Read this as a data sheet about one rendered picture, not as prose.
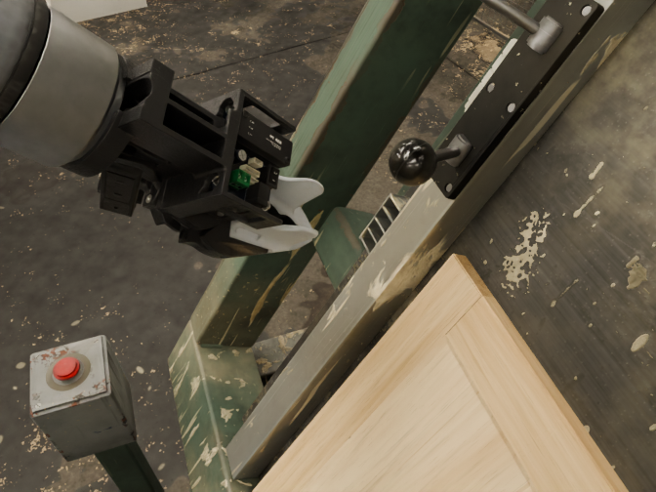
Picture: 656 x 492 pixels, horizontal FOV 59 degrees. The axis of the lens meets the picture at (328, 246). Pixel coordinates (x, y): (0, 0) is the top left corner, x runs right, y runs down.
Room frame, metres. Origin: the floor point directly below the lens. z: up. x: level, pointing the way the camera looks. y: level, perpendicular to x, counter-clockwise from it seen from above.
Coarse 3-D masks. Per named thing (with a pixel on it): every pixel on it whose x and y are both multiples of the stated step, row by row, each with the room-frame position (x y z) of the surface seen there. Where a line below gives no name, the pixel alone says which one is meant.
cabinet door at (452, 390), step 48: (432, 288) 0.37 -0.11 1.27; (480, 288) 0.34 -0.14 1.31; (384, 336) 0.36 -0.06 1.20; (432, 336) 0.33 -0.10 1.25; (480, 336) 0.30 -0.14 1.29; (384, 384) 0.31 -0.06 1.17; (432, 384) 0.29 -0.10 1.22; (480, 384) 0.26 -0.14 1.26; (528, 384) 0.24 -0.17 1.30; (336, 432) 0.30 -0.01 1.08; (384, 432) 0.27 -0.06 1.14; (432, 432) 0.25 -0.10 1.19; (480, 432) 0.23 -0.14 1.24; (528, 432) 0.21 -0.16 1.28; (576, 432) 0.20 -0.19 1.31; (288, 480) 0.28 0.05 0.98; (336, 480) 0.26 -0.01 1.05; (384, 480) 0.23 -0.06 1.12; (432, 480) 0.21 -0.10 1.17; (480, 480) 0.19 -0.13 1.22; (528, 480) 0.18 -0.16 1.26; (576, 480) 0.17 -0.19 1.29
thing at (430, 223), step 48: (624, 0) 0.44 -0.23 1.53; (576, 48) 0.43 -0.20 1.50; (528, 144) 0.43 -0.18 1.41; (432, 192) 0.43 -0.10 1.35; (480, 192) 0.41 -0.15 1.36; (384, 240) 0.43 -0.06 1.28; (432, 240) 0.40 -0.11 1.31; (384, 288) 0.38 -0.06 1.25; (336, 336) 0.38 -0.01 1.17; (288, 384) 0.37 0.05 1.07; (240, 432) 0.36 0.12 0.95; (288, 432) 0.34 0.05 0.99
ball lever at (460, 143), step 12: (396, 144) 0.36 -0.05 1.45; (408, 144) 0.36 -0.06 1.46; (420, 144) 0.36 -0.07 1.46; (456, 144) 0.43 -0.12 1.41; (468, 144) 0.42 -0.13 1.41; (396, 156) 0.35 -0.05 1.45; (408, 156) 0.35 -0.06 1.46; (420, 156) 0.35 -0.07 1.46; (432, 156) 0.35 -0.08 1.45; (444, 156) 0.39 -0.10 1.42; (456, 156) 0.42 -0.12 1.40; (396, 168) 0.34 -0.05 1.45; (408, 168) 0.34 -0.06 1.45; (420, 168) 0.34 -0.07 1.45; (432, 168) 0.35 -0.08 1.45; (396, 180) 0.35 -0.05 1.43; (408, 180) 0.34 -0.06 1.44; (420, 180) 0.34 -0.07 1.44
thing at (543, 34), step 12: (480, 0) 0.46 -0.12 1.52; (492, 0) 0.46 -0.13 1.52; (504, 0) 0.46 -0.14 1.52; (504, 12) 0.46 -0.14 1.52; (516, 12) 0.46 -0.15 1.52; (528, 24) 0.45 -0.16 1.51; (540, 24) 0.45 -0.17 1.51; (552, 24) 0.45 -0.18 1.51; (540, 36) 0.44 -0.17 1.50; (552, 36) 0.44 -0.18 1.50; (540, 48) 0.44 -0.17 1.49
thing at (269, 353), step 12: (288, 336) 0.63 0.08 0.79; (300, 336) 0.63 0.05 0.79; (252, 348) 0.61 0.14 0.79; (264, 348) 0.61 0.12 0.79; (276, 348) 0.61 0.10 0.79; (288, 348) 0.61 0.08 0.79; (264, 360) 0.58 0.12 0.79; (276, 360) 0.58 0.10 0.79; (264, 372) 0.55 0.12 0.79; (264, 384) 0.55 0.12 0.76
